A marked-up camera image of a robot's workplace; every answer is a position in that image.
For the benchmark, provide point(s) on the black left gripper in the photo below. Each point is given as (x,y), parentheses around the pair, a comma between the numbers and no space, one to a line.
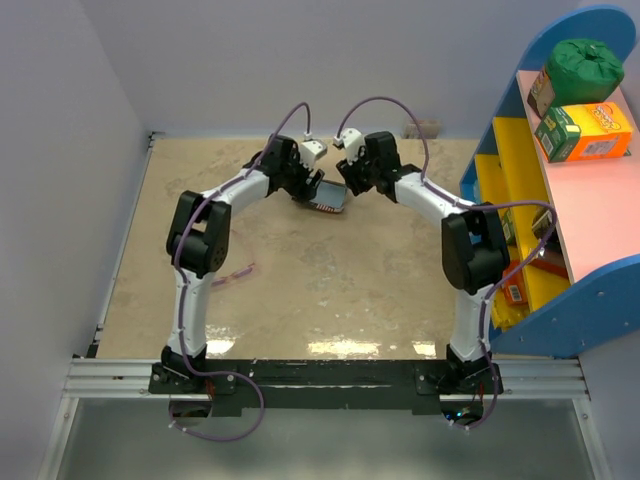
(303,190)

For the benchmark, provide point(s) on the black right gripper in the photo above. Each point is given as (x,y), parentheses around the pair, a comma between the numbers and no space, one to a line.
(349,173)

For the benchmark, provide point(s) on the printed glasses case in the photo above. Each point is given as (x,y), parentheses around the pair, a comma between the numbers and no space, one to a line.
(308,204)

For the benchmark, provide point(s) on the light blue cleaning cloth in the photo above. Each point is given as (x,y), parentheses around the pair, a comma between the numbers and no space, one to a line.
(331,195)

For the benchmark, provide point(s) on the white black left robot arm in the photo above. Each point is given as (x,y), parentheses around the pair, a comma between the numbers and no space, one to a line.
(199,236)

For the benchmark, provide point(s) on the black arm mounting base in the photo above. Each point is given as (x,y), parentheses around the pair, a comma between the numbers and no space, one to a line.
(417,386)

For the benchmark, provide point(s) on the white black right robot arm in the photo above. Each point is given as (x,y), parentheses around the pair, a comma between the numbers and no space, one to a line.
(474,254)

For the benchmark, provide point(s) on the pink transparent sunglasses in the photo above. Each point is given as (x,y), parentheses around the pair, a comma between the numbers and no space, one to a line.
(248,253)

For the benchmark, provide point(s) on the green box in shelf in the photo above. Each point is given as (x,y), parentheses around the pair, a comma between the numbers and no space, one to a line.
(508,227)

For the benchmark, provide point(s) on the orange box on shelf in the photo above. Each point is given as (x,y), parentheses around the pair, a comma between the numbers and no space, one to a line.
(514,290)

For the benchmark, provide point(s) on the small brown printed box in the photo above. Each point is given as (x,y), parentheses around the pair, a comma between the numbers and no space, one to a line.
(541,94)

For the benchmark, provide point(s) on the dark foil snack packet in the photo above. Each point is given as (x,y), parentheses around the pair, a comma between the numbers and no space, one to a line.
(550,258)

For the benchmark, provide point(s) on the blue pink yellow shelf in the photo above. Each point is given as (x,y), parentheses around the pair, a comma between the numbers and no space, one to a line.
(597,202)

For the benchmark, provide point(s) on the orange green snack box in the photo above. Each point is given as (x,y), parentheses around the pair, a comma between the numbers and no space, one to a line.
(584,132)

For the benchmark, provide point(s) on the green wrapped package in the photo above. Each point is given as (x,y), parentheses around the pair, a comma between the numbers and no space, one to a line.
(583,71)

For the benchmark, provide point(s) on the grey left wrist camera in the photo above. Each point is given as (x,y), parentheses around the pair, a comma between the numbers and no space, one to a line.
(311,150)

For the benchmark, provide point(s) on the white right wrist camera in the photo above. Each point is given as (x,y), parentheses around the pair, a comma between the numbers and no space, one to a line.
(350,140)

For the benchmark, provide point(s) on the aluminium table edge rail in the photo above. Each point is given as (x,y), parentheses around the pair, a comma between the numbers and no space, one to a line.
(93,345)

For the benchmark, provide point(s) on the aluminium front frame rail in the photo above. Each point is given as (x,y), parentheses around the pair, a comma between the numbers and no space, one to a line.
(523,380)

